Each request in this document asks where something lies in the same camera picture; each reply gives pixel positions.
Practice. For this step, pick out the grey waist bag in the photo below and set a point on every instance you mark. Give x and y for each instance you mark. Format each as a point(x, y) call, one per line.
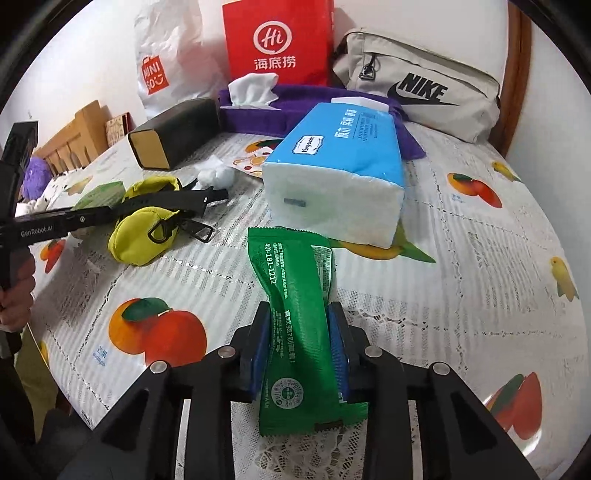
point(415, 69)

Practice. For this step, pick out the blue tissue pack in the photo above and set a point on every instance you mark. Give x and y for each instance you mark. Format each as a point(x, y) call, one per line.
point(332, 152)

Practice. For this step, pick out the dark green box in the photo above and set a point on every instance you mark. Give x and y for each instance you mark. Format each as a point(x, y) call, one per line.
point(180, 129)

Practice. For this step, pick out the fruit print tablecloth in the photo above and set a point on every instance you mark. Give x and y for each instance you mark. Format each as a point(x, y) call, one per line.
point(461, 277)

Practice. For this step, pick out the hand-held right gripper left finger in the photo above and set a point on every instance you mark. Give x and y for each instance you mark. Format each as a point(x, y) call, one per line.
point(261, 350)

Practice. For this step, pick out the white tissue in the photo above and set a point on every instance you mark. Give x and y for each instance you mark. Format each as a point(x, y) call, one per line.
point(221, 175)
point(251, 90)

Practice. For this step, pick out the yellow pouch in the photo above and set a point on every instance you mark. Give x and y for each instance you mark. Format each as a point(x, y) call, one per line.
point(134, 235)

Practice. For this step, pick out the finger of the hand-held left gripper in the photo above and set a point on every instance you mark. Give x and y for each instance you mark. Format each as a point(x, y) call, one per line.
point(161, 201)

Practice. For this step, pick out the white patterned pillow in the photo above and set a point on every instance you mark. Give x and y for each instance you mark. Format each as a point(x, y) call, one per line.
point(34, 206)

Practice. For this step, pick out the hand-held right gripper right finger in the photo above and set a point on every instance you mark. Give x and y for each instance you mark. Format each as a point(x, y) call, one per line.
point(339, 355)

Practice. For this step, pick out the brown wooden door frame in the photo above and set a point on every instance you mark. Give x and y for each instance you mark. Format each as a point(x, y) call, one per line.
point(517, 69)

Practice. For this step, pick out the purple plush toy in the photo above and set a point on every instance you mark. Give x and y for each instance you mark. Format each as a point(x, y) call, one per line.
point(37, 177)

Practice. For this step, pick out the purple towel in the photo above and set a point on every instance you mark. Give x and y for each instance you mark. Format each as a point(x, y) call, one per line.
point(295, 108)

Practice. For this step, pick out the white plastic shopping bag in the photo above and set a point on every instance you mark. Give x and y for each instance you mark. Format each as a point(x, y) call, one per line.
point(175, 55)

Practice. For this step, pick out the person's left hand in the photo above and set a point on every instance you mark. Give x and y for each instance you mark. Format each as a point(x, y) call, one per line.
point(18, 300)

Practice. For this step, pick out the brown patterned box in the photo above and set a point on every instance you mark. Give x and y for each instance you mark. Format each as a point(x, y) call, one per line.
point(117, 129)

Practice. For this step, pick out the wooden headboard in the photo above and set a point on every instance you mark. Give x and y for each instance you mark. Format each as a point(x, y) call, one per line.
point(78, 134)

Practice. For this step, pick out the red paper shopping bag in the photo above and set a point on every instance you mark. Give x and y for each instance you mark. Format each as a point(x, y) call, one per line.
point(277, 41)

